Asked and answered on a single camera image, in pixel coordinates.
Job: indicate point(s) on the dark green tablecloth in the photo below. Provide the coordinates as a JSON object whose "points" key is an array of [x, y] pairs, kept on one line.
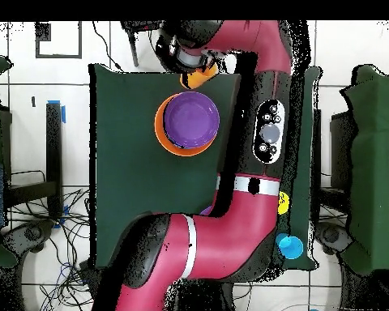
{"points": [[133, 194]]}

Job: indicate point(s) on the orange cup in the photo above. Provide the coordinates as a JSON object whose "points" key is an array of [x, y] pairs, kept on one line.
{"points": [[196, 79]]}

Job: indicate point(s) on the large blue bowl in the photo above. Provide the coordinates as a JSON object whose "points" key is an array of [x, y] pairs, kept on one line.
{"points": [[176, 144]]}

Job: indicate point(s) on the blue tape strip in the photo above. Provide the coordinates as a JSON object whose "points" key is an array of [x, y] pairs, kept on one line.
{"points": [[63, 113]]}

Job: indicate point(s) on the black table frame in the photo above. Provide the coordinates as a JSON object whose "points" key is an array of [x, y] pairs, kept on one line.
{"points": [[54, 145], [338, 145]]}

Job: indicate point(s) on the grey square frame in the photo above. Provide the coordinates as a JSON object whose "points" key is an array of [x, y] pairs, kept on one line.
{"points": [[58, 56]]}

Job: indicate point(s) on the black floor base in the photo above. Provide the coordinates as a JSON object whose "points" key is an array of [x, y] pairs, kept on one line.
{"points": [[32, 233], [332, 235]]}

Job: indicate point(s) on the purple bowl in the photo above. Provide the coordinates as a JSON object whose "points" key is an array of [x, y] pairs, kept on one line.
{"points": [[191, 120], [207, 211]]}

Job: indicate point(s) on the blue cup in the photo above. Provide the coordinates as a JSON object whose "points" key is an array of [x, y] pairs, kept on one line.
{"points": [[291, 247]]}

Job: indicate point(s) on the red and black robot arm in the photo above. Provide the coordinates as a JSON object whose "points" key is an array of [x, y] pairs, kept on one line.
{"points": [[230, 233]]}

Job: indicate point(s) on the large orange bowl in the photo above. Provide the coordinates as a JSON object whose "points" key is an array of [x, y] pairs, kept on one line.
{"points": [[160, 129]]}

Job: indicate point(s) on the yellow cup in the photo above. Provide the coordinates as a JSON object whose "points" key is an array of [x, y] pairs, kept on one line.
{"points": [[283, 203]]}

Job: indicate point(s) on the black metal stand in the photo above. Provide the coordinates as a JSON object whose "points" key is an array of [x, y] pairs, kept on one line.
{"points": [[133, 48]]}

